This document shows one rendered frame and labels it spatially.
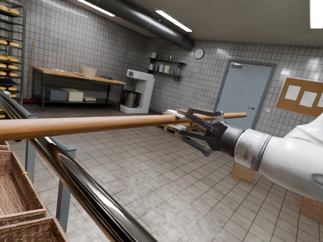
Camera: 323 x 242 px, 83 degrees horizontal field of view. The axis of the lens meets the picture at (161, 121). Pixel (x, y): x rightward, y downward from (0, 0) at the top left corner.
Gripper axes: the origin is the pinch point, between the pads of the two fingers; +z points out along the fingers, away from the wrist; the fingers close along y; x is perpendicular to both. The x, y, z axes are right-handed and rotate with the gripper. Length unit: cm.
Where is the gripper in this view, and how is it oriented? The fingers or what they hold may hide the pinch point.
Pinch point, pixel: (175, 119)
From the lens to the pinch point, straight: 57.6
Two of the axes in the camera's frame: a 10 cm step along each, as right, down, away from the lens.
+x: 6.3, -0.5, 7.7
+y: -2.1, 9.5, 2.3
